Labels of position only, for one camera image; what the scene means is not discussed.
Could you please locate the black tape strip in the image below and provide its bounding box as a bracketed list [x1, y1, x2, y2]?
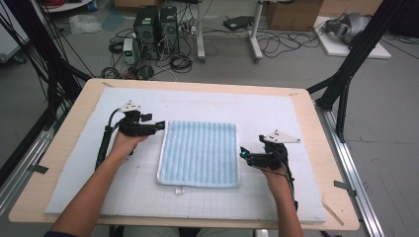
[332, 180, 358, 198]
[27, 163, 49, 175]

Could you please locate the black computer tower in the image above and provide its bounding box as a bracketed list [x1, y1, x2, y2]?
[159, 5, 181, 55]
[132, 5, 161, 61]

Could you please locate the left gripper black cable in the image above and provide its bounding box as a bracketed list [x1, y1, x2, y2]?
[94, 108, 121, 171]

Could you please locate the brown cardboard box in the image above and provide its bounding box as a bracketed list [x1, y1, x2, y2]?
[265, 0, 326, 32]

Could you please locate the person's left hand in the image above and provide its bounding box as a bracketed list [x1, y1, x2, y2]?
[109, 130, 148, 163]

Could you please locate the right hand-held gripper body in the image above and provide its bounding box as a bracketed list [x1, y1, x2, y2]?
[246, 128, 301, 171]

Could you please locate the person's right hand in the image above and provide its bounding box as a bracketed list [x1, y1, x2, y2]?
[259, 165, 293, 193]

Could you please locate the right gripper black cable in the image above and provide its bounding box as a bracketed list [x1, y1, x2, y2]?
[279, 153, 299, 211]

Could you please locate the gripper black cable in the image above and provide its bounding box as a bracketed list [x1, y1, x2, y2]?
[94, 108, 121, 171]
[279, 153, 299, 211]

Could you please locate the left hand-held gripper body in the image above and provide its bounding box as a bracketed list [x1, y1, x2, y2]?
[117, 100, 157, 138]

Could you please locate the white floor board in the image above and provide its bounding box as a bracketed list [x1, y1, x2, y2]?
[312, 15, 393, 60]

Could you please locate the thin wooden stick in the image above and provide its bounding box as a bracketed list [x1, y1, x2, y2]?
[321, 200, 346, 227]

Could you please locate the light blue striped towel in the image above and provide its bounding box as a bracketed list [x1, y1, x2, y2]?
[156, 119, 242, 190]

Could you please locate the clear plastic bag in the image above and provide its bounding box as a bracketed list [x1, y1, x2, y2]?
[68, 13, 104, 36]

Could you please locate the white desk leg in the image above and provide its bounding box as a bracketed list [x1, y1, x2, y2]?
[248, 0, 265, 62]
[196, 0, 207, 63]

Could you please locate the small white power supply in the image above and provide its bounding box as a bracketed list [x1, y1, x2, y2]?
[122, 37, 136, 65]

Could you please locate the aluminium floor rail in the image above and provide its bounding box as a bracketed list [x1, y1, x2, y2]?
[315, 104, 385, 237]
[0, 126, 57, 216]

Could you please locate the grey headset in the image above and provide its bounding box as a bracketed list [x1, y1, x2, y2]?
[323, 12, 372, 45]

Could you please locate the flat black device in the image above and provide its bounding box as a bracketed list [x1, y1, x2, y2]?
[222, 15, 256, 32]

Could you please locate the black metal stand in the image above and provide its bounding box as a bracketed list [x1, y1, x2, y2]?
[2, 0, 94, 130]
[305, 0, 410, 143]

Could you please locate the coiled black cable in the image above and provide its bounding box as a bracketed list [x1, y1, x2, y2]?
[169, 53, 194, 74]

